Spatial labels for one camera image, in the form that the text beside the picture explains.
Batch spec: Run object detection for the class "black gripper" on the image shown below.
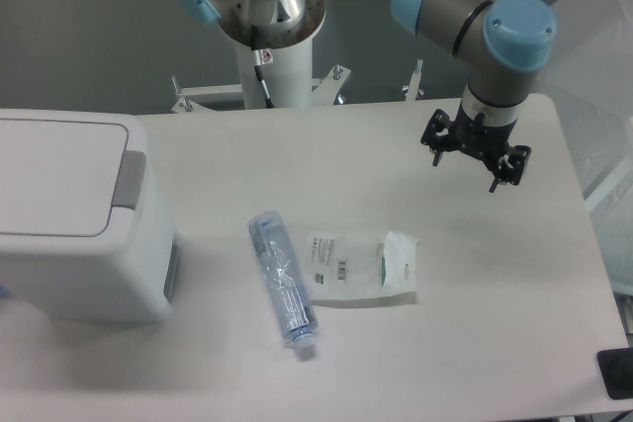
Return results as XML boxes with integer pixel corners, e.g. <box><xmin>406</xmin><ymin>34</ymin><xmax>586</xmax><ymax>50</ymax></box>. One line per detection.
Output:
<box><xmin>420</xmin><ymin>106</ymin><xmax>532</xmax><ymax>193</ymax></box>

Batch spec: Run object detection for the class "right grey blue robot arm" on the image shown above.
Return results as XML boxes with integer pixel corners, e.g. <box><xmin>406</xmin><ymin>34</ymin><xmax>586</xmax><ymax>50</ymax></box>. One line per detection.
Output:
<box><xmin>391</xmin><ymin>0</ymin><xmax>557</xmax><ymax>178</ymax></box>

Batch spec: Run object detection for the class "grey trash can lid button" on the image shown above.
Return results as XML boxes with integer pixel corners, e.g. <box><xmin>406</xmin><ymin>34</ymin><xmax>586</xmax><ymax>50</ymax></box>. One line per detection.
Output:
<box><xmin>112</xmin><ymin>150</ymin><xmax>146</xmax><ymax>210</ymax></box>

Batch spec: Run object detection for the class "white plastic trash can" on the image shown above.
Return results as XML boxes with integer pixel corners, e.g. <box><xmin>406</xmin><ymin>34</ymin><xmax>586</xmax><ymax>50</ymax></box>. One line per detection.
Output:
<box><xmin>1</xmin><ymin>109</ymin><xmax>180</xmax><ymax>323</ymax></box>

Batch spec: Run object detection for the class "white plastic packaging bag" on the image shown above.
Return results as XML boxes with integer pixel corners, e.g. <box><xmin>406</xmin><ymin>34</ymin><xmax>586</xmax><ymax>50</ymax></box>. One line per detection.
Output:
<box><xmin>301</xmin><ymin>230</ymin><xmax>419</xmax><ymax>305</ymax></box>

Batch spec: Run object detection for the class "crushed clear plastic bottle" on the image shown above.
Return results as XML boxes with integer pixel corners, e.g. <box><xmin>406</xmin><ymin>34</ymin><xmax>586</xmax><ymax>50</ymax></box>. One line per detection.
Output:
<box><xmin>247</xmin><ymin>211</ymin><xmax>317</xmax><ymax>352</ymax></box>

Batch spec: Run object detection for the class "black device at table corner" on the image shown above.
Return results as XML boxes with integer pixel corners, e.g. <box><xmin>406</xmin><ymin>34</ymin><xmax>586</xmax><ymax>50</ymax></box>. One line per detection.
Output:
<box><xmin>596</xmin><ymin>348</ymin><xmax>632</xmax><ymax>400</ymax></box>

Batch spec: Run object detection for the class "white pedestal base frame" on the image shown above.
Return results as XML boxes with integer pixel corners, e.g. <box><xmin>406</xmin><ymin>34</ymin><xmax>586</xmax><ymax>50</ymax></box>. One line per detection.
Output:
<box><xmin>170</xmin><ymin>59</ymin><xmax>426</xmax><ymax>114</ymax></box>

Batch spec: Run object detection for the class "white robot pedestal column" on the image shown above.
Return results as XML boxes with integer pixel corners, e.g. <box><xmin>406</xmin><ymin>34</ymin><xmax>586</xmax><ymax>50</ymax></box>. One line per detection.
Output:
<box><xmin>233</xmin><ymin>37</ymin><xmax>313</xmax><ymax>110</ymax></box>

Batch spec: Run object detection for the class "black cable on pedestal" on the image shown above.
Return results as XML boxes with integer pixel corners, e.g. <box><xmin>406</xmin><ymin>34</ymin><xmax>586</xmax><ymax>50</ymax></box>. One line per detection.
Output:
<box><xmin>250</xmin><ymin>21</ymin><xmax>276</xmax><ymax>110</ymax></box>

